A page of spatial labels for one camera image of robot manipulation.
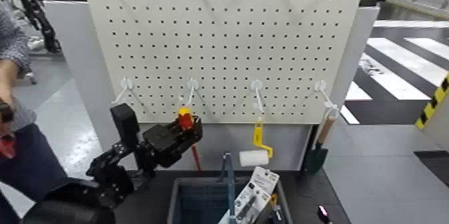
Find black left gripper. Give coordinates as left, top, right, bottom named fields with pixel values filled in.
left=142, top=116, right=204, bottom=169

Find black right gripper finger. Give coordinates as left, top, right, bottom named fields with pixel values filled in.
left=316, top=205, right=332, bottom=224

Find red yellow screwdriver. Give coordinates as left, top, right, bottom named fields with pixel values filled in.
left=177, top=106, right=203, bottom=172

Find grey knit sleeved forearm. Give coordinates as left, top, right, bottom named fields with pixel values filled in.
left=0, top=0, right=31, bottom=96

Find blue plastic crate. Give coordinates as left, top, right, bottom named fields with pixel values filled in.
left=167, top=152, right=294, bottom=224

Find person's hand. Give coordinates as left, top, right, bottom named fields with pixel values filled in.
left=0, top=86, right=17, bottom=138

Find white pegboard hook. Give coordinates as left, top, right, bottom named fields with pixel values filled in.
left=313, top=79, right=340, bottom=119
left=112, top=78, right=134, bottom=105
left=179, top=78, right=200, bottom=109
left=250, top=79, right=266, bottom=119

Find yellow black small tool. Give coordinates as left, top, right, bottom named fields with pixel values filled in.
left=268, top=193, right=286, bottom=224

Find small white packaging card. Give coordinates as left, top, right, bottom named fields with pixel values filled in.
left=251, top=166, right=281, bottom=195

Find white card packaged black tool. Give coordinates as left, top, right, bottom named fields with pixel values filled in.
left=218, top=181, right=272, bottom=224

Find beige perforated pegboard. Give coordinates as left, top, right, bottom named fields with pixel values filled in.
left=81, top=0, right=365, bottom=125

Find black floor mat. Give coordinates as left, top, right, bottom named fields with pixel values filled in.
left=414, top=150, right=449, bottom=187

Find yellow black hazard striped barrier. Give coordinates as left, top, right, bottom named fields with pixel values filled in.
left=414, top=72, right=449, bottom=131

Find dark blue trousers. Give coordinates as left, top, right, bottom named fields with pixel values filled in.
left=0, top=123, right=71, bottom=224

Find black background machine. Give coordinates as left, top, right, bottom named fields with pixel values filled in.
left=10, top=0, right=63, bottom=54

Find green trowel wooden handle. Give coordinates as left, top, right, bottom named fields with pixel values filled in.
left=303, top=116, right=337, bottom=175

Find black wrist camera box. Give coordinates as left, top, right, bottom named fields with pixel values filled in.
left=110, top=103, right=140, bottom=150

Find yellow handled paint roller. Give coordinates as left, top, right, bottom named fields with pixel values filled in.
left=239, top=118, right=274, bottom=168

